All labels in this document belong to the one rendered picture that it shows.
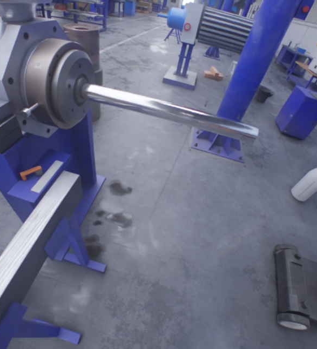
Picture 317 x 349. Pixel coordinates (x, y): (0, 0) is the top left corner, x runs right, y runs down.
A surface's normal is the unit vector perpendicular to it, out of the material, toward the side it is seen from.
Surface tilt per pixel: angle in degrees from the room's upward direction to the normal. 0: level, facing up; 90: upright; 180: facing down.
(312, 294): 0
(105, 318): 0
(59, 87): 76
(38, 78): 61
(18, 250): 0
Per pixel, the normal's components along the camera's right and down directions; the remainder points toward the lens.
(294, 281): 0.17, -0.69
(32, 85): -0.13, 0.37
